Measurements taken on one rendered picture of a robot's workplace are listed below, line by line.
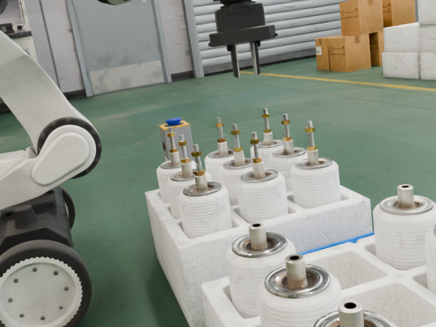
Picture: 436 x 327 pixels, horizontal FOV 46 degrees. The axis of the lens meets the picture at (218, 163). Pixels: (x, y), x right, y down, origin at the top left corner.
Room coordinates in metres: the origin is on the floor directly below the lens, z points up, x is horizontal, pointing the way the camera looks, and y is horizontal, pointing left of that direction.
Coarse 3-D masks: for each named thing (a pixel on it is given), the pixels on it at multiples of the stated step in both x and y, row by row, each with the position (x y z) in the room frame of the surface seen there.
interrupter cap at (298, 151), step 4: (296, 148) 1.14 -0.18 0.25; (300, 148) 1.13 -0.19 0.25; (272, 152) 1.13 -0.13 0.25; (276, 152) 1.13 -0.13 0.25; (280, 152) 1.13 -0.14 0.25; (296, 152) 1.11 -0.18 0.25; (300, 152) 1.10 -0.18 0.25; (304, 152) 1.09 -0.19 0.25; (276, 156) 1.10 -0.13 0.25; (280, 156) 1.09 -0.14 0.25; (284, 156) 1.08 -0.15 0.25; (288, 156) 1.08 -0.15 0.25; (292, 156) 1.08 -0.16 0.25; (296, 156) 1.08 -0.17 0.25
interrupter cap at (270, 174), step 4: (248, 172) 1.00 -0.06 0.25; (252, 172) 1.00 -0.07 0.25; (268, 172) 0.99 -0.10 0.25; (272, 172) 0.98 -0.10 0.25; (276, 172) 0.97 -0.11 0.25; (244, 176) 0.98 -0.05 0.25; (248, 176) 0.98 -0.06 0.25; (252, 176) 0.98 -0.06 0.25; (268, 176) 0.95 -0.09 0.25; (272, 176) 0.95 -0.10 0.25; (276, 176) 0.95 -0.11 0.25; (244, 180) 0.95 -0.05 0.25; (248, 180) 0.94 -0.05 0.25; (252, 180) 0.94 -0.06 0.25; (256, 180) 0.94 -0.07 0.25; (260, 180) 0.93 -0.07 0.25; (264, 180) 0.94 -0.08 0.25; (268, 180) 0.94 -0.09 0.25
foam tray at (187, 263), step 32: (352, 192) 1.00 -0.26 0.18; (160, 224) 1.03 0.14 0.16; (288, 224) 0.90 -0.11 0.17; (320, 224) 0.92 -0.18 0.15; (352, 224) 0.94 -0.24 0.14; (160, 256) 1.15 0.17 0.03; (192, 256) 0.85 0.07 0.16; (224, 256) 0.87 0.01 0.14; (192, 288) 0.85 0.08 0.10; (192, 320) 0.85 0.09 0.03
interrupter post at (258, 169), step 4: (252, 164) 0.97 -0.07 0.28; (256, 164) 0.96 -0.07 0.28; (260, 164) 0.96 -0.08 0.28; (256, 168) 0.96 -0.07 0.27; (260, 168) 0.96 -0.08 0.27; (256, 172) 0.96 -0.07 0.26; (260, 172) 0.96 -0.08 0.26; (264, 172) 0.97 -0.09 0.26; (256, 176) 0.96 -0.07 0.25; (260, 176) 0.96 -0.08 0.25; (264, 176) 0.97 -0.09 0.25
